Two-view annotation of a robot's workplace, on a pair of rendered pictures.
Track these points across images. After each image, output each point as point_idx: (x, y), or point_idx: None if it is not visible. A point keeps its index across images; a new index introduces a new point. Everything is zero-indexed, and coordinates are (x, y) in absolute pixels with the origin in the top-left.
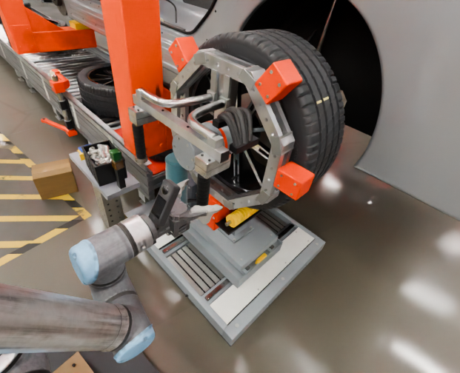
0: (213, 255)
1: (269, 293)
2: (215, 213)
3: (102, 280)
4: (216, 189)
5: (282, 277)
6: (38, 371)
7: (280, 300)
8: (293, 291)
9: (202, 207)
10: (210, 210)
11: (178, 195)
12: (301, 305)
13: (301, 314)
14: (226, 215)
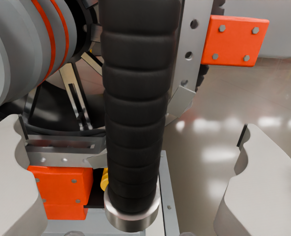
0: None
1: (173, 233)
2: (80, 191)
3: None
4: (63, 150)
5: (168, 206)
6: None
7: (179, 229)
8: (179, 210)
9: (259, 173)
10: (290, 158)
11: (30, 216)
12: (195, 217)
13: (204, 225)
14: (92, 183)
